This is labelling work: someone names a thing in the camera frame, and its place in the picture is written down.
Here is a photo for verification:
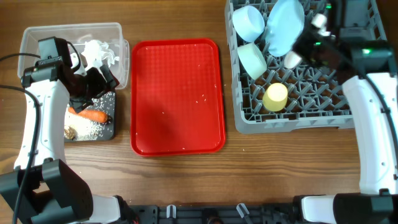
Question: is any white plastic spoon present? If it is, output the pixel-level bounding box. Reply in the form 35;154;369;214
284;51;302;69

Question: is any orange carrot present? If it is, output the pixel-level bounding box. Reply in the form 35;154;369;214
68;107;108;123

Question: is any large light blue plate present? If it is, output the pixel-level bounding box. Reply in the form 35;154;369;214
266;0;305;57

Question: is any white tissue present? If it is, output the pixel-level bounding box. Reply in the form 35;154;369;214
81;40;119;71

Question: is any white rice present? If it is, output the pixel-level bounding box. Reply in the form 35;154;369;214
64;91;116;141

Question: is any brown food scrap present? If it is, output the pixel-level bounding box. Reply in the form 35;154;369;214
64;126;76;140

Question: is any mint green bowl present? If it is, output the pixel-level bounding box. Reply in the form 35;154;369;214
237;43;267;80

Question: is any yellow plastic cup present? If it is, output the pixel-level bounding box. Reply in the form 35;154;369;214
262;83;288;112

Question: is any light blue bowl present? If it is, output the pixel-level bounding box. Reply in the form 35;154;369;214
232;6;265;42

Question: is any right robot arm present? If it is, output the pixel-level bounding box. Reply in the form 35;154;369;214
293;1;397;223

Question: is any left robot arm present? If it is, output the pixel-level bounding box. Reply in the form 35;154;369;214
1;37;140;223

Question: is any grey dishwasher rack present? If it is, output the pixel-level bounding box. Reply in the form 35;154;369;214
224;0;354;134

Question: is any black plastic tray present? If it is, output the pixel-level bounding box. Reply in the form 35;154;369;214
63;90;116;142

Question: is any clear plastic bin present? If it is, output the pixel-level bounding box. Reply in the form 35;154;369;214
20;22;130;90

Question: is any red serving tray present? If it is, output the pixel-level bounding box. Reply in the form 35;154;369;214
131;38;226;157

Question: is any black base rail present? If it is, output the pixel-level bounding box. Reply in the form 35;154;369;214
130;203;303;224

